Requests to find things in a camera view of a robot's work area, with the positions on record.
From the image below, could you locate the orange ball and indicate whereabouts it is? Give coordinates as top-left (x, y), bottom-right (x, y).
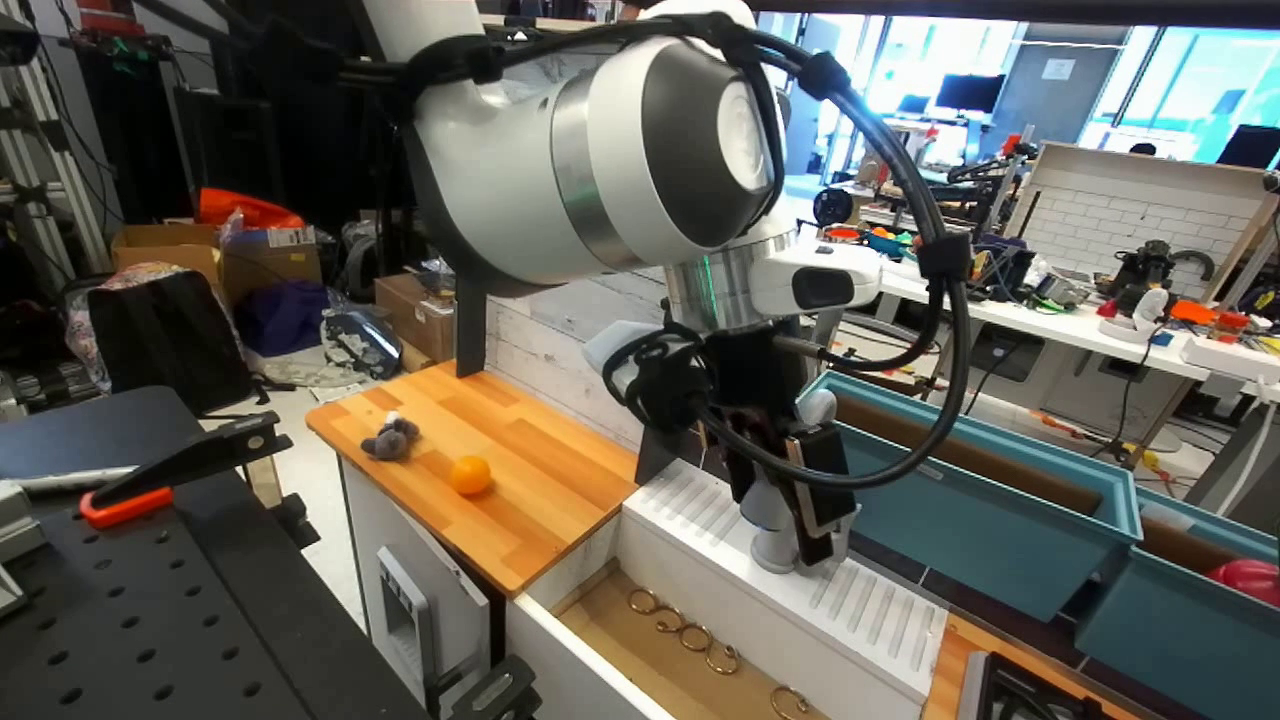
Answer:
top-left (448, 455), bottom-right (495, 498)

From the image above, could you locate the blue cloth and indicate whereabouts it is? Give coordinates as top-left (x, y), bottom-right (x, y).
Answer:
top-left (234, 279), bottom-right (332, 358)

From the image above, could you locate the white brick panel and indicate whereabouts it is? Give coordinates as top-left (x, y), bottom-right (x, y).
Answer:
top-left (1004, 140), bottom-right (1280, 303)

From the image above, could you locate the clear plastic bag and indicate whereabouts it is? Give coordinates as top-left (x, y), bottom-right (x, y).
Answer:
top-left (319, 304), bottom-right (403, 382)

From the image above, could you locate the orange bag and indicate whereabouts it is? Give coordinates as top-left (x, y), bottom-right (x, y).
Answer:
top-left (196, 187), bottom-right (307, 231)

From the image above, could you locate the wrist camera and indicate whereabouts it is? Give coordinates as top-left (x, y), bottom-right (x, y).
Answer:
top-left (583, 319), bottom-right (713, 433)

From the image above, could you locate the cardboard box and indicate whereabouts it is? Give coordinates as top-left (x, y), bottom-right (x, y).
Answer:
top-left (374, 271), bottom-right (458, 364)

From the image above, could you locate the black stove burner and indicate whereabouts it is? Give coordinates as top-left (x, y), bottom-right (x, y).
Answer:
top-left (958, 648), bottom-right (1113, 720)

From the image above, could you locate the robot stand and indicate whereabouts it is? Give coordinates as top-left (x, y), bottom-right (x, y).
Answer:
top-left (0, 385), bottom-right (433, 720)

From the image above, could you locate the black clamp with orange handle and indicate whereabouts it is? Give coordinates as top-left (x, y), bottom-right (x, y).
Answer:
top-left (78, 409), bottom-right (295, 530)

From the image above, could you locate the aluminium frame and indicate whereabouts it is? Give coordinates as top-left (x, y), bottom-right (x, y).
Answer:
top-left (0, 40), bottom-right (113, 273)

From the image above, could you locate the stack of cardboard boxes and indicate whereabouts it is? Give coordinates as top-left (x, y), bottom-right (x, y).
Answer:
top-left (111, 221), bottom-right (324, 307)

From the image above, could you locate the white toy kitchen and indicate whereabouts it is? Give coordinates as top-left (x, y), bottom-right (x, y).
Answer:
top-left (305, 268), bottom-right (1151, 720)

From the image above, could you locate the grey plush toy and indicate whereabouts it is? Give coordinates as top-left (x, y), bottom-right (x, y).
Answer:
top-left (360, 411), bottom-right (422, 463)

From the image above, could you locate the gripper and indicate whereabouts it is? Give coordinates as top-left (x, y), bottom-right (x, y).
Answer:
top-left (698, 326), bottom-right (861, 569)

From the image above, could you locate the monitor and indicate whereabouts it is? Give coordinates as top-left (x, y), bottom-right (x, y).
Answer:
top-left (934, 72), bottom-right (1007, 115)
top-left (1216, 124), bottom-right (1280, 170)

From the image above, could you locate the white cabinet door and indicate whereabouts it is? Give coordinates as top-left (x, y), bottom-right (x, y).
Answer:
top-left (340, 455), bottom-right (494, 703)

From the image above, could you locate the black chair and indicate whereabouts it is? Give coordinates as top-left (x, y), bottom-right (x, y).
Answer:
top-left (87, 268), bottom-right (257, 417)

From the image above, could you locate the white desk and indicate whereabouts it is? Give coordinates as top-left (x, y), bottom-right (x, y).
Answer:
top-left (878, 268), bottom-right (1280, 521)

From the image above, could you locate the grey box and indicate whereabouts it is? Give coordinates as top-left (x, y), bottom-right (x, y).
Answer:
top-left (0, 480), bottom-right (47, 617)

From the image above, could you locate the teal bin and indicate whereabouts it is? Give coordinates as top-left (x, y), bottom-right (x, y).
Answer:
top-left (1074, 488), bottom-right (1280, 720)
top-left (798, 369), bottom-right (1145, 624)

